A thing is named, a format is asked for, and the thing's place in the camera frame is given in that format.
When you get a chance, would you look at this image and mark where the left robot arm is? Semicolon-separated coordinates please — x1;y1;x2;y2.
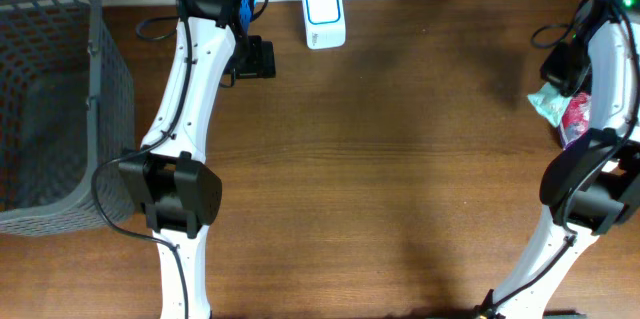
118;0;276;318

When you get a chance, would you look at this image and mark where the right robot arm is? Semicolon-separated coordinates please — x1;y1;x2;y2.
472;0;639;318

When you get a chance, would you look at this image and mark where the white barcode scanner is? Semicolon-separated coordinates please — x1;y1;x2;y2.
302;0;346;50

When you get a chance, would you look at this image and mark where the pink purple snack packet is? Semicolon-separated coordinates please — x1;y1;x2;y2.
558;92;591;148

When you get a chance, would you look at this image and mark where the grey plastic mesh basket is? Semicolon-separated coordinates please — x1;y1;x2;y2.
1;0;135;237

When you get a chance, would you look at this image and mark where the light green wipes packet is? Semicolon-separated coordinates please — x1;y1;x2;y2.
527;83;571;127

